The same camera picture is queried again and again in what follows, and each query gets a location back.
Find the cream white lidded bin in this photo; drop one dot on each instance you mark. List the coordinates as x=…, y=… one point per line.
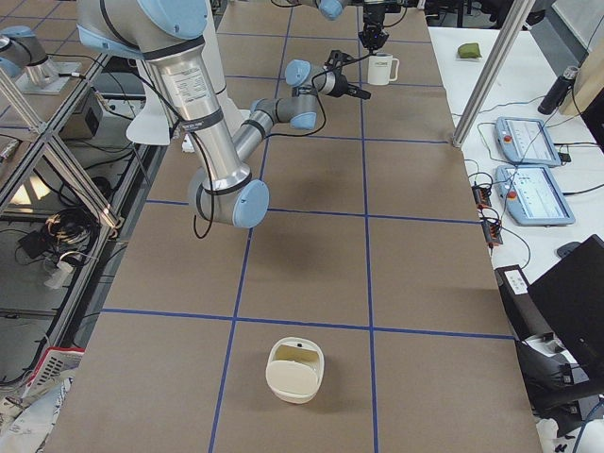
x=295, y=369

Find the white mug with handle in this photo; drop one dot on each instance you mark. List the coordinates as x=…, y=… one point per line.
x=382, y=69

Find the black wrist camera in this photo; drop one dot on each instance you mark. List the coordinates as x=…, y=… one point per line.
x=337, y=60

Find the green cloth pouch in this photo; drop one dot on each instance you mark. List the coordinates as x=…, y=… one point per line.
x=469, y=50

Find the near teach pendant tablet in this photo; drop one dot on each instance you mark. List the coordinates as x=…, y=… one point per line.
x=531, y=196

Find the far teach pendant tablet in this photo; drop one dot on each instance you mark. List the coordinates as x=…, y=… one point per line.
x=526, y=141

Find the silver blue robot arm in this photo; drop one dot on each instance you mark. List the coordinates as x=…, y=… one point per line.
x=333, y=9
x=170, y=36

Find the black water bottle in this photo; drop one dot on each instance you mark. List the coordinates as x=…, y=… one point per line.
x=558, y=91

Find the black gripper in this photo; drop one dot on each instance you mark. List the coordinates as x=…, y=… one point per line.
x=372, y=20
x=338, y=87

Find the black box with label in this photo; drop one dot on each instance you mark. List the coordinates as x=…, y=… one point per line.
x=525, y=319

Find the teach pendant tablet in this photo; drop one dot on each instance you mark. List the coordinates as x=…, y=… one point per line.
x=526, y=141
x=531, y=196

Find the black computer mouse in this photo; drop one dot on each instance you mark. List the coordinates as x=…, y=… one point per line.
x=566, y=249

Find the aluminium frame post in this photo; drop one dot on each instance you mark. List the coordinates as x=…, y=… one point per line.
x=506, y=37

